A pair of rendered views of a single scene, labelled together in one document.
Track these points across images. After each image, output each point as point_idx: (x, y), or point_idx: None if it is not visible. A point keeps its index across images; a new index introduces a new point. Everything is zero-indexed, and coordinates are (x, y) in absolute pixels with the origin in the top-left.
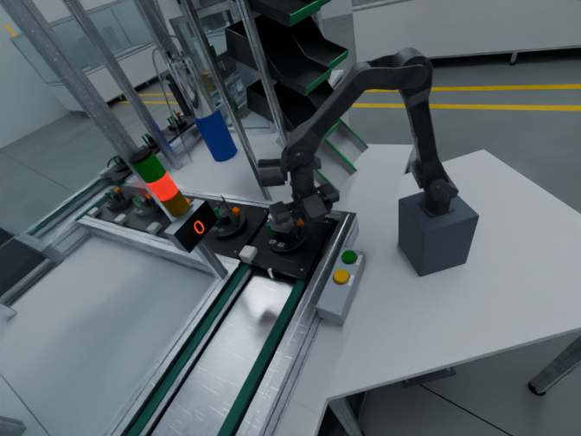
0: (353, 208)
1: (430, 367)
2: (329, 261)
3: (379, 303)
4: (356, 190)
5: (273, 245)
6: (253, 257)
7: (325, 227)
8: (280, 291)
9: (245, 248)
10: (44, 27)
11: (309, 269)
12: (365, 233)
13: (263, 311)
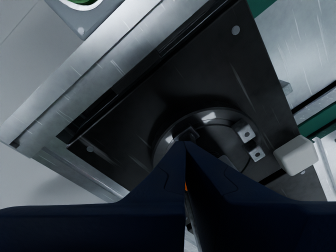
0: (29, 165)
1: None
2: (145, 9)
3: None
4: (6, 197)
5: (257, 144)
6: (291, 141)
7: (102, 131)
8: (273, 40)
9: (300, 168)
10: None
11: (217, 17)
12: (24, 95)
13: (332, 10)
